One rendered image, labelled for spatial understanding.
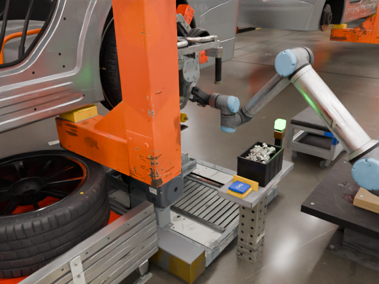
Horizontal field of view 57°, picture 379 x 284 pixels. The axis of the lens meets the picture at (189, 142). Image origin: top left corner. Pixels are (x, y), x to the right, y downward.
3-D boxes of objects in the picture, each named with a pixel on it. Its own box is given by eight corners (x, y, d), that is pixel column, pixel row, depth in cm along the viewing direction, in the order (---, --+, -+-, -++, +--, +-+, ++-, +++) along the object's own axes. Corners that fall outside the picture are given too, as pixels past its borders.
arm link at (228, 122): (241, 129, 211) (241, 110, 206) (228, 135, 204) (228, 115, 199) (229, 125, 217) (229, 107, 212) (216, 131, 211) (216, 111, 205)
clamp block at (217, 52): (210, 54, 195) (210, 44, 193) (223, 56, 190) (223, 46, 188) (204, 56, 192) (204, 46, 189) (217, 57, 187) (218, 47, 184)
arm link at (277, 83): (313, 38, 172) (239, 110, 224) (300, 41, 164) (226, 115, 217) (327, 56, 169) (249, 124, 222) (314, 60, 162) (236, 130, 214)
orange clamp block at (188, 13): (179, 25, 200) (184, 10, 200) (190, 25, 195) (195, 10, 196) (172, 18, 194) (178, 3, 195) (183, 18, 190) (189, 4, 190)
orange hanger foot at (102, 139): (86, 136, 189) (76, 74, 174) (157, 162, 159) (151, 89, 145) (59, 147, 177) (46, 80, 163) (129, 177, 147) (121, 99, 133)
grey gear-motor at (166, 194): (135, 194, 215) (129, 143, 201) (188, 218, 191) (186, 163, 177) (112, 208, 202) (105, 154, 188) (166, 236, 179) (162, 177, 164)
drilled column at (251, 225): (246, 245, 183) (250, 176, 166) (263, 253, 177) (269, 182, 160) (236, 256, 176) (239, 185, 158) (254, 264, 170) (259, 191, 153)
